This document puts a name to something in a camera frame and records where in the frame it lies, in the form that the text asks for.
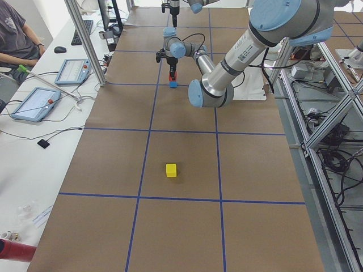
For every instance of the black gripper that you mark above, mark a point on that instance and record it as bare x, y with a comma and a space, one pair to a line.
173, 8
172, 61

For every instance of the red block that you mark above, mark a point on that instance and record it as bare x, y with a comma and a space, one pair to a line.
172, 76

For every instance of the blue block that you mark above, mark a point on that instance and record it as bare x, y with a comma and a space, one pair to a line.
173, 84

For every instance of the yellow block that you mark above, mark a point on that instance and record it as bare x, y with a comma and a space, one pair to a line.
171, 170

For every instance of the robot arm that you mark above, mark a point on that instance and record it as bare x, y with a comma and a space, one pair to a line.
195, 5
303, 22

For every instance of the far blue teach pendant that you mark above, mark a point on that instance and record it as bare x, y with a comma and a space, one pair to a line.
73, 72

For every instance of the blue teach pendant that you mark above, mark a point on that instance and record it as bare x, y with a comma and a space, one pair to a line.
73, 72
36, 105

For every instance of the black computer mouse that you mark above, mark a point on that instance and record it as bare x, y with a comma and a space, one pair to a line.
60, 49

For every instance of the brown paper table cover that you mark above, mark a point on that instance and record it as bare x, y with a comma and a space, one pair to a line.
235, 205

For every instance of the grey power adapter box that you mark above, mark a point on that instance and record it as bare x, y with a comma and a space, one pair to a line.
299, 70

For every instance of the near blue teach pendant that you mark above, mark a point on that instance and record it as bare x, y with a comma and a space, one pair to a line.
36, 105

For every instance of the small black square pad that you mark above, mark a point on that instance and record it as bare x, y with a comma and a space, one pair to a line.
43, 143

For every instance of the seated person grey shirt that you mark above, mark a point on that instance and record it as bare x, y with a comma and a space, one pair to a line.
19, 43

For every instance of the red cylinder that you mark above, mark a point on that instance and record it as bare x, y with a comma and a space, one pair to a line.
15, 251

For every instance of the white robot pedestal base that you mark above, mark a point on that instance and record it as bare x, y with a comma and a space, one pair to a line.
249, 86

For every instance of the aluminium frame post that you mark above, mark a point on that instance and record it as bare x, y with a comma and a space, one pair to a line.
85, 39

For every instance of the green handled metal rod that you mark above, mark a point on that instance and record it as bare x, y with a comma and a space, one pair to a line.
23, 69

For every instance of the aluminium frame truss right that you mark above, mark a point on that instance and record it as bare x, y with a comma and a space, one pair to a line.
323, 118

